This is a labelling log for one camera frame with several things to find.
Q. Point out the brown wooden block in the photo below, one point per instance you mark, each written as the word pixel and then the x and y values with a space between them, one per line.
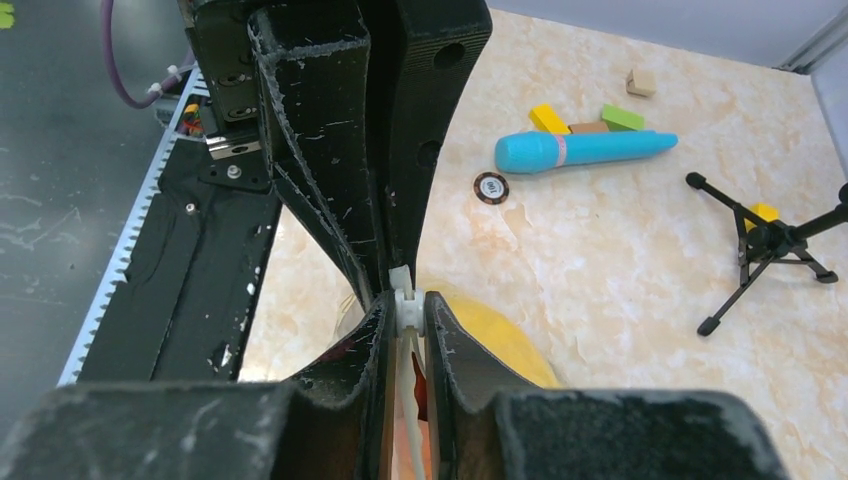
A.
pixel 589 127

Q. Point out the beige wooden block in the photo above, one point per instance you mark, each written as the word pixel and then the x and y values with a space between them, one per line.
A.
pixel 641 83

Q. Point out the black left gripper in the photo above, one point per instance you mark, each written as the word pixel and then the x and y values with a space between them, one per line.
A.
pixel 313 63

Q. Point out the yellow pear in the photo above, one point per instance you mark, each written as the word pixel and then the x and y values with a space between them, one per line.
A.
pixel 499 335

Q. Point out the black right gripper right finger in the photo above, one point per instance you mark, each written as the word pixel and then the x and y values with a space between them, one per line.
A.
pixel 488 422

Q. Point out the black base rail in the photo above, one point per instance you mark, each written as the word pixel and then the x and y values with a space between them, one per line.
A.
pixel 177 299

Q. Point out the clear zip top bag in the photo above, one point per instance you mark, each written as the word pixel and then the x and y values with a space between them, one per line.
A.
pixel 409 391

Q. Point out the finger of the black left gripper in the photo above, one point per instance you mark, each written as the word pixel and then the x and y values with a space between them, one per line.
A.
pixel 422 55

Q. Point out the green wooden block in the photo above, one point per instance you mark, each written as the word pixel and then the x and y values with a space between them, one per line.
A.
pixel 619 119

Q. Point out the yellow block behind tripod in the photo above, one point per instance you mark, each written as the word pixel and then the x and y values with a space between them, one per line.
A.
pixel 765 211

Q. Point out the yellow wooden block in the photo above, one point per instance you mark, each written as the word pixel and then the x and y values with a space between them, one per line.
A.
pixel 545 119

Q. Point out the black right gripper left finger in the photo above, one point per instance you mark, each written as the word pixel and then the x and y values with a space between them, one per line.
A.
pixel 330 420

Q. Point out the pink microphone on tripod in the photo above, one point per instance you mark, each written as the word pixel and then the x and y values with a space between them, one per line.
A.
pixel 769 243

